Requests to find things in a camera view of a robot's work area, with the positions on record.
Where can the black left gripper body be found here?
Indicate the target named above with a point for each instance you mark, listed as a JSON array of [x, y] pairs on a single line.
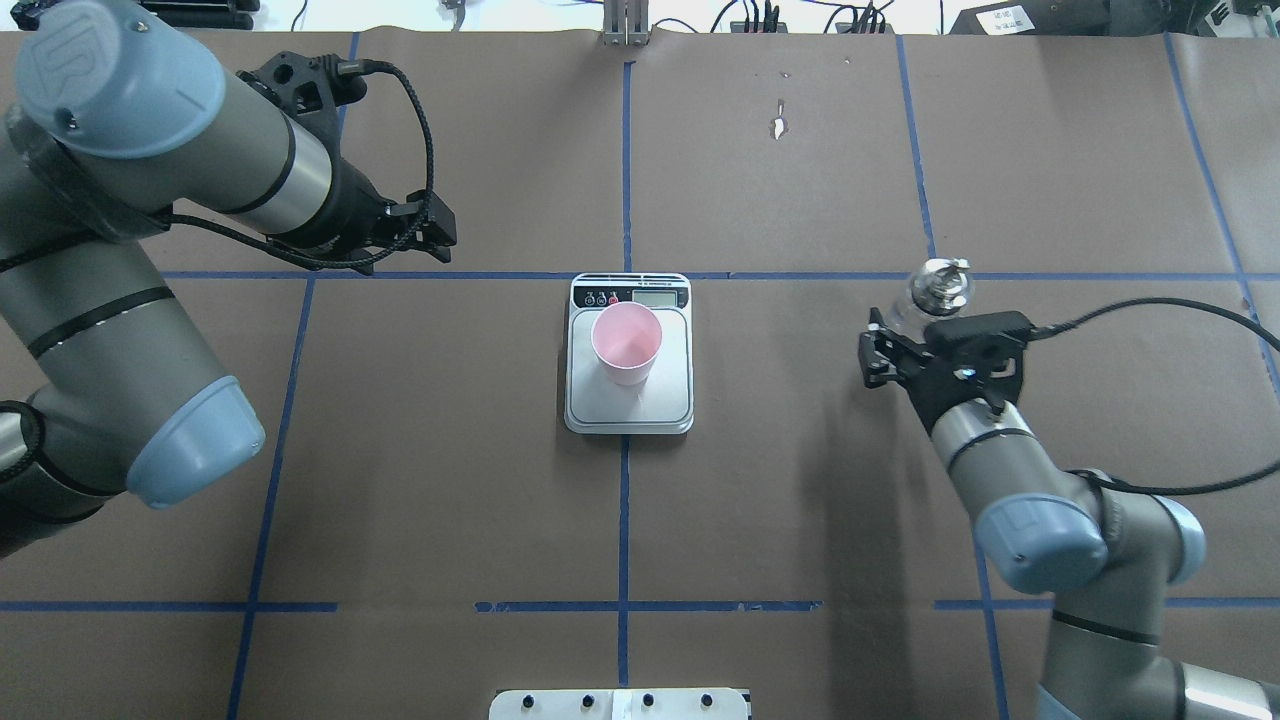
[[352, 203]]

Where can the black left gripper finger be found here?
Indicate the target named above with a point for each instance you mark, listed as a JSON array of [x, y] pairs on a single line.
[[425, 208], [436, 241]]

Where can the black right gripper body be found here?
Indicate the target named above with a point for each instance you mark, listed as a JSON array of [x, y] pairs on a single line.
[[884, 359]]

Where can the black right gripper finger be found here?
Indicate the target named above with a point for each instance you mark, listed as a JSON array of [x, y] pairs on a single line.
[[876, 370]]

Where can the glass sauce bottle metal spout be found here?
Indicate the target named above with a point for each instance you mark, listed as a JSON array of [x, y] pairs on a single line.
[[939, 289]]

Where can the pink plastic cup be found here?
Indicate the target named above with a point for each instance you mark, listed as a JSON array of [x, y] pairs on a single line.
[[626, 339]]

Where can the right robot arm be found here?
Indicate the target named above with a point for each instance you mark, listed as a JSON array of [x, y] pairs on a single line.
[[1106, 556]]

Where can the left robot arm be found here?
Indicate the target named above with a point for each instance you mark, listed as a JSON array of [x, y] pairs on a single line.
[[122, 128]]

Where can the silver digital kitchen scale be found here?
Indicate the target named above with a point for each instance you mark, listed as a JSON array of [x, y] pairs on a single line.
[[663, 405]]

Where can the black folded tripod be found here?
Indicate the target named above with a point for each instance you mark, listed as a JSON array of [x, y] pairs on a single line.
[[205, 14]]

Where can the black box white label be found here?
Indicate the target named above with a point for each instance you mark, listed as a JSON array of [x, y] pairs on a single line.
[[1064, 18]]

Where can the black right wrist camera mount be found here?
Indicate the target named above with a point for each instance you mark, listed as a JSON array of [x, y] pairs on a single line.
[[972, 358]]

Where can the aluminium frame post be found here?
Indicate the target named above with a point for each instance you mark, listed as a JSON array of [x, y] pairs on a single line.
[[625, 23]]

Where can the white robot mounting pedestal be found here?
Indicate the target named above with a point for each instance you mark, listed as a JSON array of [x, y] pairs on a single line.
[[623, 703]]

